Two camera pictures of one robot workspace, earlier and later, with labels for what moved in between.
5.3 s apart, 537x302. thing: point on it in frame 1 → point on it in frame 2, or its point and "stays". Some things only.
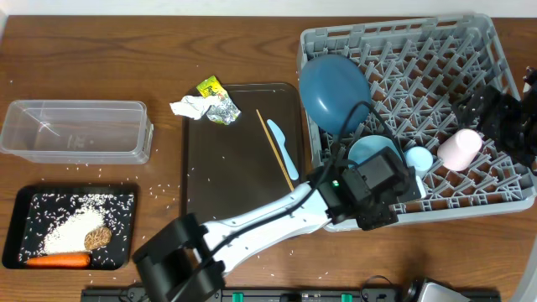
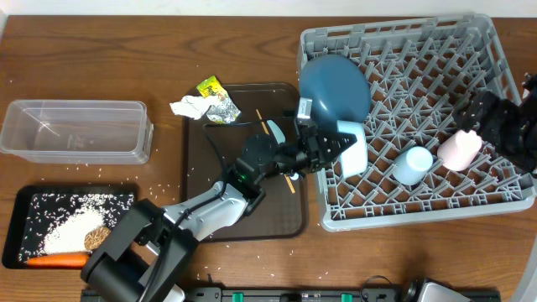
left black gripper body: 378,217 → 313,148
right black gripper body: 504,122 stays
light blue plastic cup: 418,157 stays
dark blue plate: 330,85 stays
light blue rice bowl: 367,145 → 354,159
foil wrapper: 225,111 stays
